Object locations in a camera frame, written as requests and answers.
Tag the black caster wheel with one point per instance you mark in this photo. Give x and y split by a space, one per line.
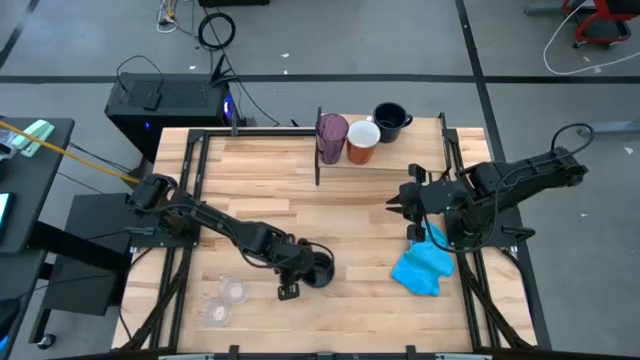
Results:
46 341

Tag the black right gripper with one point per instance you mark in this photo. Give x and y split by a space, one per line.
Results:
425 202

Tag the grey floor bar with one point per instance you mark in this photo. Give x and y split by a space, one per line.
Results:
610 127

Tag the black floor cabinet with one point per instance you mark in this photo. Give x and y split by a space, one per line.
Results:
80 285

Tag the black side desk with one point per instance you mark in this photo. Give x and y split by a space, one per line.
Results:
30 190

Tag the orange mug white inside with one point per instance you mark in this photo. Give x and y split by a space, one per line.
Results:
363 142

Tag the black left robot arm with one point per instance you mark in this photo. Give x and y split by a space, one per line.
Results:
225 230

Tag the blue cloth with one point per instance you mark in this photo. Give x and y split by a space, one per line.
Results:
424 265

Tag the red rolling stool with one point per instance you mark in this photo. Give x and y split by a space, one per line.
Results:
600 27

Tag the small clear plastic cup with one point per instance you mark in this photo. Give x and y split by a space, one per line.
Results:
217 312
233 290

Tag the purple faceted plastic tumbler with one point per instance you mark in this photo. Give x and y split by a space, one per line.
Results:
332 139

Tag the black aluminium table frame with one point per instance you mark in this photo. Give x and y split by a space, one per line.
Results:
260 133

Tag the mint green stapler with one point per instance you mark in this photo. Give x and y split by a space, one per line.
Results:
32 136

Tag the dark navy mug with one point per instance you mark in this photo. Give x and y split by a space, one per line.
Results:
324 272
390 122

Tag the black computer tower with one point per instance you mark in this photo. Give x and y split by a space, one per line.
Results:
165 107

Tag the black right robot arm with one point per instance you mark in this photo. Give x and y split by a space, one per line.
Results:
520 180

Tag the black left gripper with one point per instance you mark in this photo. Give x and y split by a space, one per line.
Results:
297 265

